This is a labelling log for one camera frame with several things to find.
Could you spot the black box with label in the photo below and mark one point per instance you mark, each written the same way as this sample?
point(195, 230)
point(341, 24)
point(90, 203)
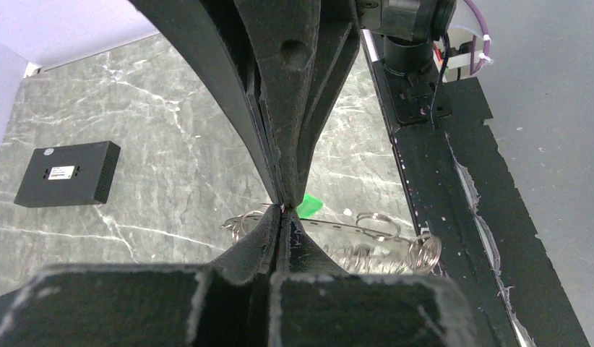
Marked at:
point(69, 175)

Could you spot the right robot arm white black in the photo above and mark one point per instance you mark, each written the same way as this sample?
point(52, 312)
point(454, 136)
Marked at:
point(412, 24)

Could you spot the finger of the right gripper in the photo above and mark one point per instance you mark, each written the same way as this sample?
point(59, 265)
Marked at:
point(302, 50)
point(211, 37)

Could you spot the green head key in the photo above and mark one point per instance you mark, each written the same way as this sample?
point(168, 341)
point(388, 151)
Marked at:
point(309, 206)

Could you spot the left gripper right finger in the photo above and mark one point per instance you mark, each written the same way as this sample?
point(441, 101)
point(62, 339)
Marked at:
point(309, 307)

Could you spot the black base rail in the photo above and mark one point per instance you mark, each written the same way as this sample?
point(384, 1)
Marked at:
point(459, 188)

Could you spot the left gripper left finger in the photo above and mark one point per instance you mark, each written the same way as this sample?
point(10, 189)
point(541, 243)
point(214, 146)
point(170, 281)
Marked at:
point(144, 305)

